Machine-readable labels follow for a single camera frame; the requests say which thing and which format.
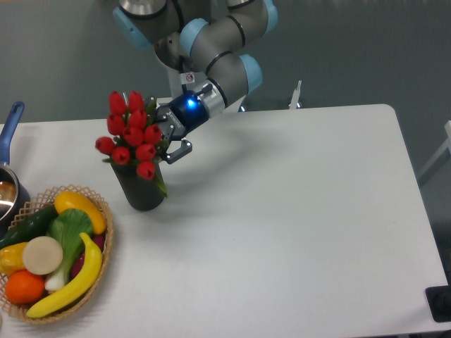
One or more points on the beige round slice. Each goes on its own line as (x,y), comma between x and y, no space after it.
(42,255)

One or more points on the black device at table edge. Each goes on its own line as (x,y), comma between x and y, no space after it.
(439,303)

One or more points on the woven wicker basket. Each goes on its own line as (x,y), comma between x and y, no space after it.
(37,203)

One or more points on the green cucumber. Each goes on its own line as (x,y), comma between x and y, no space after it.
(35,225)

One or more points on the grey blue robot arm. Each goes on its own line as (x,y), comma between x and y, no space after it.
(199,44)

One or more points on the yellow squash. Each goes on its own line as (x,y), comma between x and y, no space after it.
(70,199)

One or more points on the orange fruit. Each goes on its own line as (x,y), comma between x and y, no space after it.
(24,287)

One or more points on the yellow bell pepper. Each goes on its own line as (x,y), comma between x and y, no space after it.
(12,258)

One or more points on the white frame at right edge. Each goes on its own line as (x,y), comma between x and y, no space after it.
(437,160)

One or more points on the blue handled saucepan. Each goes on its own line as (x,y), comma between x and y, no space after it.
(13,193)

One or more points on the green bok choy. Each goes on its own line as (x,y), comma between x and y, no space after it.
(66,229)

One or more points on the purple red vegetable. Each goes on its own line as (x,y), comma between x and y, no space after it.
(99,240)

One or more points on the dark grey ribbed vase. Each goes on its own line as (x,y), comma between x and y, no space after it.
(141,194)

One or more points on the yellow banana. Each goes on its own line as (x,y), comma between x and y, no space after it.
(76,287)

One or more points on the red tulip bouquet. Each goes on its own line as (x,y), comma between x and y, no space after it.
(134,138)

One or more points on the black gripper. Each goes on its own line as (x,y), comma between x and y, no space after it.
(177,119)

